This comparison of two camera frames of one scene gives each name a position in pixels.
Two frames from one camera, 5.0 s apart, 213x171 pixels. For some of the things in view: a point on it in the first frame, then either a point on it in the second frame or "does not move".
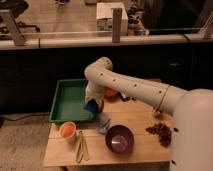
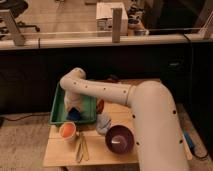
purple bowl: [120, 139] does not move
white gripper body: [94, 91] to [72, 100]
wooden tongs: [82, 148] does not move
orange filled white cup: [67, 132] does not move
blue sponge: [91, 106] to [73, 114]
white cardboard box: [104, 19] does not move
